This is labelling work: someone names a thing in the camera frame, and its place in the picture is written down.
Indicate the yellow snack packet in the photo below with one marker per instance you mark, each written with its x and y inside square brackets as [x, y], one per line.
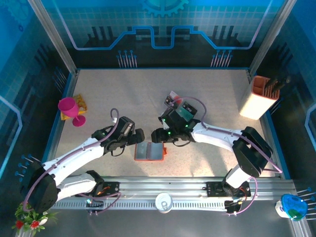
[82, 102]

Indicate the clear acrylic card stand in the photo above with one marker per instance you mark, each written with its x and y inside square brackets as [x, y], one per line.
[184, 100]

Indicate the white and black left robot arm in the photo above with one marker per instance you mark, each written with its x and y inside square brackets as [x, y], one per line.
[74, 155]

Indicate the beige utensil holder orange inside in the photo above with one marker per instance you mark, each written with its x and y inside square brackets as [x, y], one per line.
[254, 106]

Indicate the orange card holder wallet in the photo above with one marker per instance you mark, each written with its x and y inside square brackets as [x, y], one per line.
[148, 151]

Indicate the teal credit card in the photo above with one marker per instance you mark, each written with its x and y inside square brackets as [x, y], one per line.
[184, 111]

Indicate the blue and white globe ornament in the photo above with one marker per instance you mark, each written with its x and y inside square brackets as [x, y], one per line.
[293, 206]

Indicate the pink plastic goblet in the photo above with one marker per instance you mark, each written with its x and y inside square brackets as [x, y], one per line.
[69, 107]

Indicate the white card with red circle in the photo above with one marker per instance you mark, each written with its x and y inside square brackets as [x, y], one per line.
[174, 94]

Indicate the white tin can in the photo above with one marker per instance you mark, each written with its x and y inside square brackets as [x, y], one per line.
[163, 202]

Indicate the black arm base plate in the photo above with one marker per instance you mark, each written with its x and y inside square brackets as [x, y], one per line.
[112, 186]
[213, 188]

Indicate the black credit card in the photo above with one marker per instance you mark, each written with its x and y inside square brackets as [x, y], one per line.
[193, 108]
[168, 101]

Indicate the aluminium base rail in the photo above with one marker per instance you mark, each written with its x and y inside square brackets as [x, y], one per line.
[163, 185]

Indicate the artificial plant with red flowers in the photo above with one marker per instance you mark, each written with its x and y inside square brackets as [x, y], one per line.
[29, 221]

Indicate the aluminium frame post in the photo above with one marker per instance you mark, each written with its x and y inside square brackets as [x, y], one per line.
[269, 37]
[53, 37]

